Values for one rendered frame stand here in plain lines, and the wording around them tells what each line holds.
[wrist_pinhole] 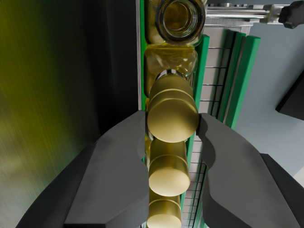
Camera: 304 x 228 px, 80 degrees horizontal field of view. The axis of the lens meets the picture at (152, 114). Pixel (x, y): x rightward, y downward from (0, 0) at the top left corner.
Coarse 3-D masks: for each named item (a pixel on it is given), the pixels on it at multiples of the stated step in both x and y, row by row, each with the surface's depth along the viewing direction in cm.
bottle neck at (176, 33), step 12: (168, 0) 10; (180, 0) 11; (192, 0) 10; (156, 12) 11; (192, 12) 12; (204, 12) 10; (156, 24) 11; (192, 24) 12; (168, 36) 11; (180, 36) 11; (192, 36) 11
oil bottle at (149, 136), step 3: (147, 99) 22; (147, 102) 22; (147, 105) 21; (147, 108) 21; (147, 129) 21; (147, 132) 22; (150, 132) 21; (147, 135) 22; (150, 135) 21; (153, 135) 21; (147, 138) 23; (150, 138) 22; (153, 138) 21; (150, 141) 22
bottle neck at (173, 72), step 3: (168, 69) 17; (171, 69) 17; (162, 72) 17; (165, 72) 16; (168, 72) 16; (171, 72) 16; (174, 72) 16; (177, 72) 17; (159, 75) 17; (162, 75) 16; (165, 75) 16; (177, 75) 16; (180, 75) 16; (156, 78) 17
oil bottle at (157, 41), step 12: (144, 0) 16; (156, 0) 15; (204, 0) 15; (144, 12) 16; (168, 12) 17; (180, 12) 17; (144, 24) 17; (168, 24) 18; (180, 24) 18; (156, 36) 16
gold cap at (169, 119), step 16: (160, 80) 14; (176, 80) 14; (160, 96) 12; (176, 96) 11; (192, 96) 13; (160, 112) 11; (176, 112) 11; (192, 112) 11; (160, 128) 12; (176, 128) 12; (192, 128) 12
